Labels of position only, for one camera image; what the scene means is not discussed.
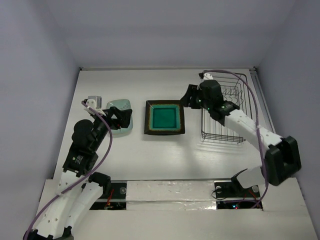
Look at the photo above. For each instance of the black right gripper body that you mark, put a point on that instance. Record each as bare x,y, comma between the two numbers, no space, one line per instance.
195,97

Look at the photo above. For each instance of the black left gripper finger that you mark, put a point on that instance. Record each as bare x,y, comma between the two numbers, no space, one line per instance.
114,111
124,122

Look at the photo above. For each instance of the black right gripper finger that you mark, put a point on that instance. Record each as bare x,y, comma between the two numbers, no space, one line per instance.
193,90
189,100

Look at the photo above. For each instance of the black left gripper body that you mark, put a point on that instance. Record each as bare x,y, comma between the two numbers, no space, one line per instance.
101,125

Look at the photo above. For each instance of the light green ceramic plate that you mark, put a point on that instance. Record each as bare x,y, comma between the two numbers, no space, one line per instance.
121,104

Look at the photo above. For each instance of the black teal square plate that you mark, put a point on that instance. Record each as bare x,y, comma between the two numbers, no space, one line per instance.
164,118

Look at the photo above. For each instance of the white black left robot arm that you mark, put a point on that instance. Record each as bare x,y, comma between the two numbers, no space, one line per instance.
80,184

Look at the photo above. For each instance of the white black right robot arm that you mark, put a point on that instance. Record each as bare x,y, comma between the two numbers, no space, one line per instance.
280,157

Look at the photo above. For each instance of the white foam front panel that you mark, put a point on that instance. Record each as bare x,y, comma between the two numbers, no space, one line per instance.
165,195

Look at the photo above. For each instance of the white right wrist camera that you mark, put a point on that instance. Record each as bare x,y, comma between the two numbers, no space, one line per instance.
205,75

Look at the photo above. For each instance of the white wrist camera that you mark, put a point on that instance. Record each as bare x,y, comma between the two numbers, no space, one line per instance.
93,104
205,75

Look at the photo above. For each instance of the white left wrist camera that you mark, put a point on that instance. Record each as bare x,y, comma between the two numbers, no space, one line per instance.
93,104

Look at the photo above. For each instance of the grey wire dish rack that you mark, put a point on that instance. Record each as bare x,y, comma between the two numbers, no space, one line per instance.
234,93

